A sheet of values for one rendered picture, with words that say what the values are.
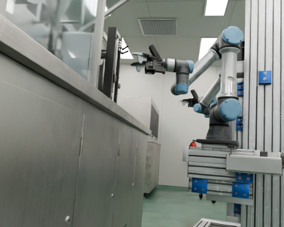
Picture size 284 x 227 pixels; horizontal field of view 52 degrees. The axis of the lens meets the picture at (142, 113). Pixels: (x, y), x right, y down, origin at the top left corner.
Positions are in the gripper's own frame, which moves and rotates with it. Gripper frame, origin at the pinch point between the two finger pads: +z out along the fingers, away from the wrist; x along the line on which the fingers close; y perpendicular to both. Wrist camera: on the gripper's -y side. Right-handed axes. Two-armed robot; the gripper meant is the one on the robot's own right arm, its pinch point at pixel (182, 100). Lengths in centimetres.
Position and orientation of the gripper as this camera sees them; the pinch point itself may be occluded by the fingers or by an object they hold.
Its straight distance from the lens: 277.0
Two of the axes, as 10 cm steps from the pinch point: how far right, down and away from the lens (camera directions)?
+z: -6.7, 0.6, 7.4
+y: 0.3, 10.0, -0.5
